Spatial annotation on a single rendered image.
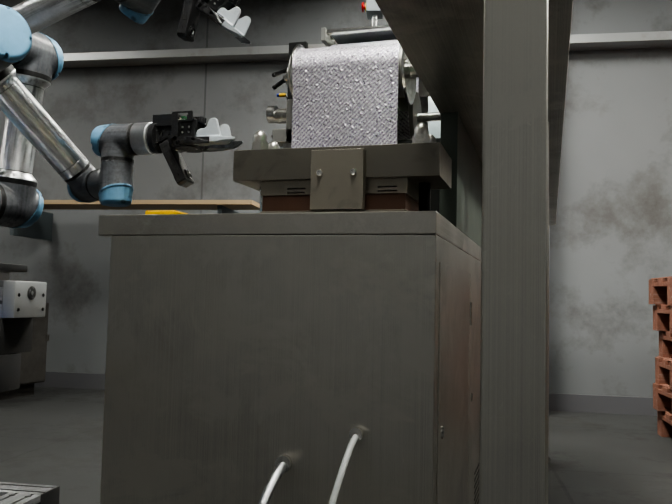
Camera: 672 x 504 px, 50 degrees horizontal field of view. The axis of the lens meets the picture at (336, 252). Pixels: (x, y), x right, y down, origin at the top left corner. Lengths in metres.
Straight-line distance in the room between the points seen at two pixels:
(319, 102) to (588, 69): 4.15
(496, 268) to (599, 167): 4.77
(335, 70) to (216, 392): 0.73
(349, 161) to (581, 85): 4.34
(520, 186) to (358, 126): 0.89
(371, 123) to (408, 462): 0.70
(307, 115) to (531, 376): 1.02
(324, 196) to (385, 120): 0.30
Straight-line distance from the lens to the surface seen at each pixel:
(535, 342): 0.69
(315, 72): 1.61
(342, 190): 1.30
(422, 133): 1.33
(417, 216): 1.22
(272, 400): 1.30
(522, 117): 0.71
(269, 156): 1.38
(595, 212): 5.39
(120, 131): 1.75
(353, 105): 1.56
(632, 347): 5.41
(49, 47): 2.17
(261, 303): 1.29
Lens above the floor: 0.75
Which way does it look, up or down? 4 degrees up
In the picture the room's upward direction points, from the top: 1 degrees clockwise
